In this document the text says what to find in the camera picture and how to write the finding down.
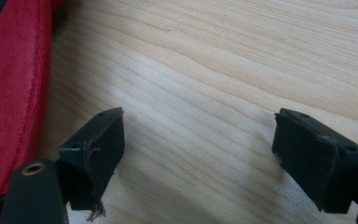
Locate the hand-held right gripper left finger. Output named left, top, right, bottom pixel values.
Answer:
left=55, top=106, right=126, bottom=222

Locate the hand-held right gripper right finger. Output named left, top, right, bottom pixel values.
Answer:
left=271, top=107, right=358, bottom=215

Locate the red cloth garment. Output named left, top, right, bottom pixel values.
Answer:
left=0, top=0, right=63, bottom=203

